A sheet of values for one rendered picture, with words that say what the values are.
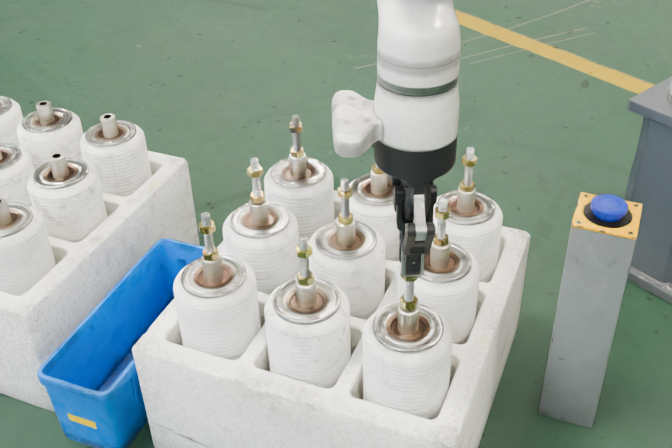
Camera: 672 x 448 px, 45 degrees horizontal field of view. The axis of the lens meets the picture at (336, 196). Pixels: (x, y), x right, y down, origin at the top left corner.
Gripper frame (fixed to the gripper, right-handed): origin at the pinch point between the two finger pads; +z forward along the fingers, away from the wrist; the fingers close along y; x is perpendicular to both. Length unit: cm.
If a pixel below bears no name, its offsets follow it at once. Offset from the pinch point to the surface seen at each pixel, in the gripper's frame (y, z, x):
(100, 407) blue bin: 4.7, 25.9, 36.6
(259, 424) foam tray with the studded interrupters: -0.9, 23.5, 16.9
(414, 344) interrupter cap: -2.8, 9.9, -0.3
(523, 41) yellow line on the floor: 128, 36, -44
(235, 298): 6.2, 10.5, 18.9
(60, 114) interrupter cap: 50, 10, 49
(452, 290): 6.3, 10.7, -5.7
